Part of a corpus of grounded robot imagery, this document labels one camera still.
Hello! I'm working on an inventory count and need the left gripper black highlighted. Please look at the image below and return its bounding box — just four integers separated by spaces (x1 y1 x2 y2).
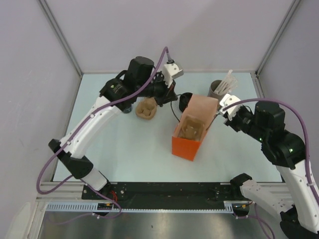
136 71 178 107

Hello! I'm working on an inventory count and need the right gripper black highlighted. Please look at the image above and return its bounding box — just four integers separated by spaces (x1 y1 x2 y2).
221 105 266 141

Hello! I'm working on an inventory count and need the orange paper bag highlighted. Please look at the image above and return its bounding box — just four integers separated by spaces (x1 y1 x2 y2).
171 94 218 161

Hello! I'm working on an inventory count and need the brown pulp cup carrier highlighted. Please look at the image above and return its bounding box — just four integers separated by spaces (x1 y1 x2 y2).
178 115 204 141
135 98 158 120

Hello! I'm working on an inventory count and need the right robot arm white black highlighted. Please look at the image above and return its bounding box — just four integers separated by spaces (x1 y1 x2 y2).
220 96 319 239

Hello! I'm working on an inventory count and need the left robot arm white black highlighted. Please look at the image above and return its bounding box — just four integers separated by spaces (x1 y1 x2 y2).
48 56 183 199

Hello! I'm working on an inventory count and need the middle black coffee cup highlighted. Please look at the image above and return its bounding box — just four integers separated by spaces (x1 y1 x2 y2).
178 92 193 112

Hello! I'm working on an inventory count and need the black coffee cup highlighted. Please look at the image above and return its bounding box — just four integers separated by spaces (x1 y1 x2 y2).
123 105 133 114
178 92 193 112

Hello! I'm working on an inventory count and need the left black coffee cup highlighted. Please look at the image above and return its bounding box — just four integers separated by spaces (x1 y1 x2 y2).
123 105 133 114

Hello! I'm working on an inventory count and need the grey straw holder cup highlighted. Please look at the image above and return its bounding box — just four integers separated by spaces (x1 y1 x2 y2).
207 80 225 100

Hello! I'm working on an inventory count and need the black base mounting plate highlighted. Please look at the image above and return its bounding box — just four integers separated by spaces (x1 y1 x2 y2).
81 181 252 210

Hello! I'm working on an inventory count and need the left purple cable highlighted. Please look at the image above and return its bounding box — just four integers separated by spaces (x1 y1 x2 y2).
36 46 172 225

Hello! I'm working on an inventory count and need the purple cable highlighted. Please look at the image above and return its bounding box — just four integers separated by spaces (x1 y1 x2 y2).
36 46 172 225
223 98 319 239

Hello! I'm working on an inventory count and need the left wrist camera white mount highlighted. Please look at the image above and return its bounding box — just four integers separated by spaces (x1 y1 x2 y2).
162 62 184 88

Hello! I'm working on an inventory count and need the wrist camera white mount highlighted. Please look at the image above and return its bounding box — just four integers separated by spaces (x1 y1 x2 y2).
218 94 240 120
162 62 184 88

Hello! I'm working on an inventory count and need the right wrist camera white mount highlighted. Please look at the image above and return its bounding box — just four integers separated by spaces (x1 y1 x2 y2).
218 94 240 120

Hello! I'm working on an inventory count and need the aluminium frame rail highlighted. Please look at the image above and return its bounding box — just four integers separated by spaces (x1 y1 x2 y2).
36 181 310 203

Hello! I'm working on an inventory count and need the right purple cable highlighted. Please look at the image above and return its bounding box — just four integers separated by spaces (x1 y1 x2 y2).
223 98 319 239

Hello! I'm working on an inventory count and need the white slotted cable duct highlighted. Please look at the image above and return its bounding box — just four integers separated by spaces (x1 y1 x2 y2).
46 201 236 213

